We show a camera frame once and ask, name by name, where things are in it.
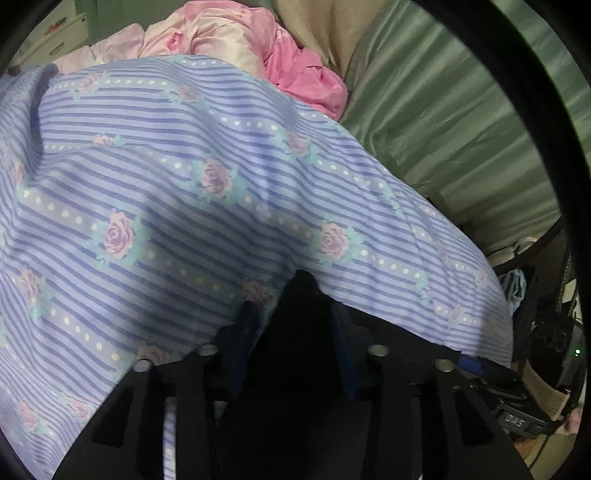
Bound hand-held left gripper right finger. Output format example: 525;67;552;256
330;305;534;480

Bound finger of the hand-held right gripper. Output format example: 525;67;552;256
455;354;520;386

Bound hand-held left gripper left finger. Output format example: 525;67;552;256
53;300;259;480

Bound black pants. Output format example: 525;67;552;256
203;269;444;480

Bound black phone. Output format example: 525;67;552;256
531;309;578;370

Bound light blue cloth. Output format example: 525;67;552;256
499;269;527;315

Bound striped floral duvet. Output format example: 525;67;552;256
0;54;515;480

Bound green curtain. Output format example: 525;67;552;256
339;0;568;254

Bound pink cloth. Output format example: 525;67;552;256
51;0;349;121

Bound beige curtain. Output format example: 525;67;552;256
274;0;393;79

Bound white nightstand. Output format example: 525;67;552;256
9;11;88;70

